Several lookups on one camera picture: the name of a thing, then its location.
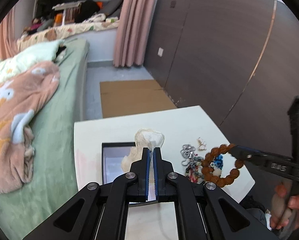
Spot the brown wooden bead bracelet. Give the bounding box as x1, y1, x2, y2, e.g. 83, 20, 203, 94
201, 143, 245, 188

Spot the white fabric scrunchie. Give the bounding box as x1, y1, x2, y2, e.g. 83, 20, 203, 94
121, 128, 165, 174

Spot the black square jewelry box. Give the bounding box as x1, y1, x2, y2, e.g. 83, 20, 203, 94
102, 142, 141, 184

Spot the person's right hand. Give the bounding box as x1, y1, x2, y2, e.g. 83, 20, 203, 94
269, 183, 299, 230

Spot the white butterfly hair clip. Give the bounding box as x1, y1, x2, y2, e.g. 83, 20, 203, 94
197, 137, 207, 151

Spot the white low table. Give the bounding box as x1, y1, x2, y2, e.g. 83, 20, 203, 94
73, 105, 256, 240

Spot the green sheeted bed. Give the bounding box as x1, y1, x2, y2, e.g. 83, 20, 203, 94
0, 38, 89, 239

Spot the pink floral blanket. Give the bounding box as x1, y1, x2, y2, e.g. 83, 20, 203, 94
0, 61, 60, 194

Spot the flattened cardboard sheet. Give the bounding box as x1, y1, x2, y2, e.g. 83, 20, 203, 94
100, 80, 177, 118

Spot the pale green quilt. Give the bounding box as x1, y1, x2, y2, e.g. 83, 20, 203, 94
0, 40, 64, 84

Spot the right pink curtain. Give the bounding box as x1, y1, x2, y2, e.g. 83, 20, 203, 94
113, 0, 157, 67

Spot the pink curtain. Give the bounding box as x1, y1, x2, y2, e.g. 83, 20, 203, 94
113, 0, 157, 67
0, 7, 18, 60

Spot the floral window seat cushion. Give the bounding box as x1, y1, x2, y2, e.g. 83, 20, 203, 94
17, 20, 120, 52

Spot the left pink curtain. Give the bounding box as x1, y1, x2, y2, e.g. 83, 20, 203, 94
0, 7, 18, 60

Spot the grey cushion on sill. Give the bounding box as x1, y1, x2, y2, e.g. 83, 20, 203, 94
98, 0, 123, 17

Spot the silver chain necklace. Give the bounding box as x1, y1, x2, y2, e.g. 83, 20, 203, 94
180, 143, 203, 168

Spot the white wall socket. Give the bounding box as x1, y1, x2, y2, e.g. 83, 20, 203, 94
158, 48, 164, 57

